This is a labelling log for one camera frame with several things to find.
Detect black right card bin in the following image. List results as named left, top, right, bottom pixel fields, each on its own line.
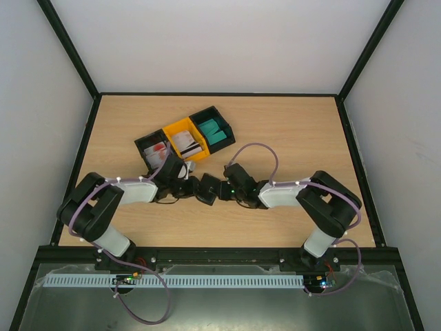
left=189, top=106, right=236, bottom=154

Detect grey slotted cable duct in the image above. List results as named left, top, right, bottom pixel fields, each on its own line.
left=43, top=274, right=304, bottom=289

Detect black card bin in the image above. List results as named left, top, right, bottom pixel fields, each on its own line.
left=134, top=129, right=169, bottom=170
left=189, top=106, right=236, bottom=154

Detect yellow middle card bin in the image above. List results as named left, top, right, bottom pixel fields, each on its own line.
left=163, top=117, right=209, bottom=161

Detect red and white cards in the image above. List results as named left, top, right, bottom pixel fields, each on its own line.
left=143, top=141, right=167, bottom=169

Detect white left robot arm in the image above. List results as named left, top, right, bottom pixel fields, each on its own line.
left=57, top=155, right=198, bottom=257

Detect black leather card holder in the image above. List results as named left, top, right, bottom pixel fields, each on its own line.
left=196, top=173, right=221, bottom=206

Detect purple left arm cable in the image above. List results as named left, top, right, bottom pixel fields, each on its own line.
left=68, top=141, right=172, bottom=325

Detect black enclosure frame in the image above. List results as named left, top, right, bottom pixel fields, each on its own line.
left=10, top=0, right=424, bottom=330

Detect white striped cards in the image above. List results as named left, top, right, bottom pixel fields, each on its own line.
left=172, top=130, right=203, bottom=159

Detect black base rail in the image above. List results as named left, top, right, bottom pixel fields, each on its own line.
left=36, top=243, right=400, bottom=273

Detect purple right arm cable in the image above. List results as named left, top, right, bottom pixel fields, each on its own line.
left=229, top=143, right=362, bottom=297

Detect teal card stack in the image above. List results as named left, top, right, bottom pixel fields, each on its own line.
left=199, top=119, right=227, bottom=146

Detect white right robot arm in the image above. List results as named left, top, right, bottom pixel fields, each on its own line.
left=220, top=163, right=362, bottom=270

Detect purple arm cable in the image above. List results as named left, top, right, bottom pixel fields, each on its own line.
left=68, top=141, right=172, bottom=325
left=229, top=143, right=362, bottom=297

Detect black left card bin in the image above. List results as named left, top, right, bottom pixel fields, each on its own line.
left=134, top=129, right=169, bottom=170

